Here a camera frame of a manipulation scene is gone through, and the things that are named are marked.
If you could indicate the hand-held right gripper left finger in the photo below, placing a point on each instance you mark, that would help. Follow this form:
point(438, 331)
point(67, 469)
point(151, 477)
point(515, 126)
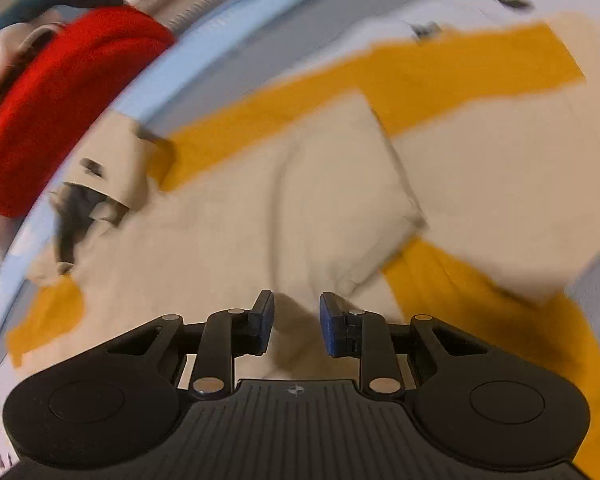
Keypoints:
point(263, 321)

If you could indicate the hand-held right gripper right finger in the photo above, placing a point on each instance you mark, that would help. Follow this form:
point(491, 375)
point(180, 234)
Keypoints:
point(328, 325)

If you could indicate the beige and yellow garment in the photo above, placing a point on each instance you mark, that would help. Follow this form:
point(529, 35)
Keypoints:
point(260, 200)

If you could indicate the red cushion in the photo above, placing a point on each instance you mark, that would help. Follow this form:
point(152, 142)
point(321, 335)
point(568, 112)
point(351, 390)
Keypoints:
point(55, 110)

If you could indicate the white printed bed sheet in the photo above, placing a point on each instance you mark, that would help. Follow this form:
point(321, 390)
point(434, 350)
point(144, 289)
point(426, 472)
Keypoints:
point(480, 15)

